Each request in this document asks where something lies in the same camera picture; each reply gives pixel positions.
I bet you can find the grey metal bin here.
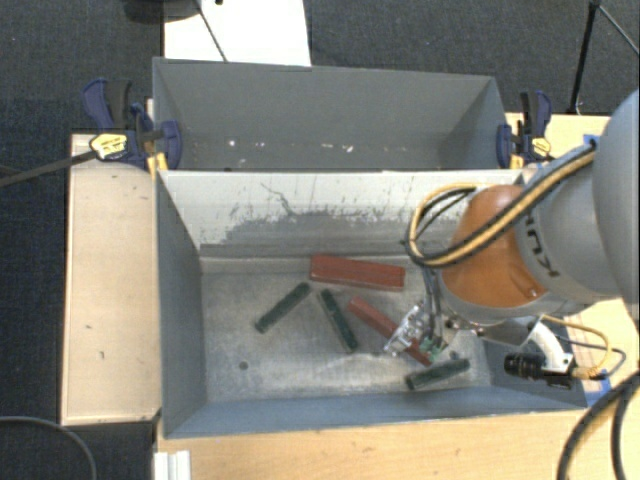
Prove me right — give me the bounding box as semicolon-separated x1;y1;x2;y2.
151;56;589;440

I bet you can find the black cylinder on white bracket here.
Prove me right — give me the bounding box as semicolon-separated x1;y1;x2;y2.
502;317;576;390

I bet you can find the red-brown flat block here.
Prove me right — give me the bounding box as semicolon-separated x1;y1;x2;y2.
308;253;407;293
346;295;434;368

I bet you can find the dark green flat block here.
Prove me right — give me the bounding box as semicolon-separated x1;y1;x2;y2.
316;288;361;355
253;281;312;335
404;357;472;392

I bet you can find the pale wood flat board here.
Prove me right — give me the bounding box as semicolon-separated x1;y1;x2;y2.
59;132;164;427

